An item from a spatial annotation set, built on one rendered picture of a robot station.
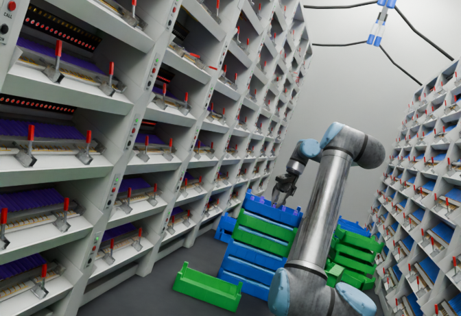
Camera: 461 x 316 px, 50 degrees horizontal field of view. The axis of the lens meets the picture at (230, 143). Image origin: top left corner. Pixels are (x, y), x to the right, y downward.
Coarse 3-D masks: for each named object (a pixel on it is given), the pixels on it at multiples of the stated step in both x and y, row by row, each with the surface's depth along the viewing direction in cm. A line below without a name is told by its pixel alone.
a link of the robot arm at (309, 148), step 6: (300, 144) 245; (306, 144) 241; (312, 144) 241; (318, 144) 241; (300, 150) 244; (306, 150) 240; (312, 150) 241; (318, 150) 241; (300, 156) 250; (306, 156) 242; (312, 156) 241; (318, 156) 242
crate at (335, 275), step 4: (332, 264) 292; (336, 264) 292; (332, 268) 278; (336, 268) 282; (340, 268) 285; (344, 268) 289; (328, 272) 265; (332, 272) 269; (336, 272) 272; (340, 272) 275; (328, 276) 265; (332, 276) 264; (336, 276) 264; (340, 276) 281; (328, 280) 265; (332, 280) 264; (336, 280) 264; (328, 284) 265; (332, 284) 264
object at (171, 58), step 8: (176, 40) 213; (168, 48) 172; (192, 48) 222; (168, 56) 167; (176, 56) 172; (200, 56) 221; (168, 64) 171; (176, 64) 177; (184, 64) 183; (192, 64) 190; (208, 64) 220; (184, 72) 189; (192, 72) 196; (200, 72) 204; (208, 72) 220; (200, 80) 211; (208, 80) 219
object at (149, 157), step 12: (144, 120) 207; (144, 132) 209; (156, 132) 225; (144, 144) 191; (156, 144) 205; (168, 144) 222; (132, 156) 163; (144, 156) 180; (156, 156) 199; (168, 156) 206; (180, 156) 222; (132, 168) 170; (144, 168) 181; (156, 168) 194; (168, 168) 209
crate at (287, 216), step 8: (248, 192) 267; (248, 200) 249; (256, 200) 268; (264, 200) 268; (248, 208) 249; (256, 208) 249; (264, 208) 248; (272, 208) 248; (280, 208) 267; (288, 208) 267; (296, 208) 267; (272, 216) 248; (280, 216) 248; (288, 216) 248; (296, 216) 247; (288, 224) 248; (296, 224) 247
